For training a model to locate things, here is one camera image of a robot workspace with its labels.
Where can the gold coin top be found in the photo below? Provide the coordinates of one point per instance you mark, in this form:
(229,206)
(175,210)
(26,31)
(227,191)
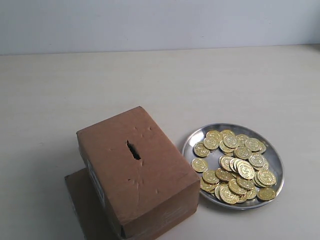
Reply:
(214,134)

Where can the gold coin bottom right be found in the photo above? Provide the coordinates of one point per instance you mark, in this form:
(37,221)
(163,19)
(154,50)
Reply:
(266,194)

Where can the large gold coin bottom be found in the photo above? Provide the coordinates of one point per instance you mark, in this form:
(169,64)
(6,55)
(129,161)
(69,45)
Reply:
(227,196)

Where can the round silver metal plate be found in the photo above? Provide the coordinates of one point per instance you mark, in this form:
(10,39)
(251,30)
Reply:
(273,158)

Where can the brown cardboard box with slot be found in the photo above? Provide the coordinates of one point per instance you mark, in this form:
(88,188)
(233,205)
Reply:
(144,184)

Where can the gold coin upper left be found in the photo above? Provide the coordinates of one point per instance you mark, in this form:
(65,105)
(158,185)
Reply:
(200,150)

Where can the gold coin right side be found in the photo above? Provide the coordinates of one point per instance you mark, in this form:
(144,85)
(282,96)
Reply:
(266,177)

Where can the gold coin plate centre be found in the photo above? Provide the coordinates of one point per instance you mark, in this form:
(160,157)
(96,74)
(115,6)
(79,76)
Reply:
(245,170)

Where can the lone gold coin left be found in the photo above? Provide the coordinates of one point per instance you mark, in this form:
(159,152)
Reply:
(199,165)

